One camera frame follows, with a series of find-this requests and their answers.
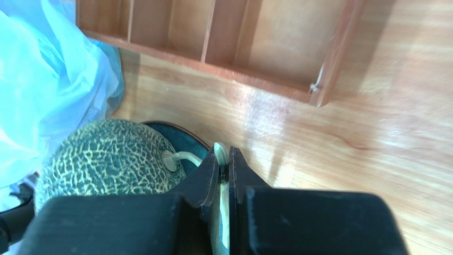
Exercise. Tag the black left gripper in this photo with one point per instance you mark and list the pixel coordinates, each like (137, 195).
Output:
(15, 221)

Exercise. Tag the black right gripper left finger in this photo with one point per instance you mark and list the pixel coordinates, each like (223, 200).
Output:
(184, 220)

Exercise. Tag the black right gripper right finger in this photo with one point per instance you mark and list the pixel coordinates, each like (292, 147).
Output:
(266, 220)

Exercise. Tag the netted green melon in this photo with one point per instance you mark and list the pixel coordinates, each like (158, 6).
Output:
(120, 157)

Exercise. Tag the light blue cartoon plastic bag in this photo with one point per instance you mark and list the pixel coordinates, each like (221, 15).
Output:
(54, 80)

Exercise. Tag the dark grey plate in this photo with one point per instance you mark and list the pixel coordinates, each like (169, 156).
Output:
(181, 138)

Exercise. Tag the wooden compartment tray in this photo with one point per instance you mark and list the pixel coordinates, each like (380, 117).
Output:
(294, 49)

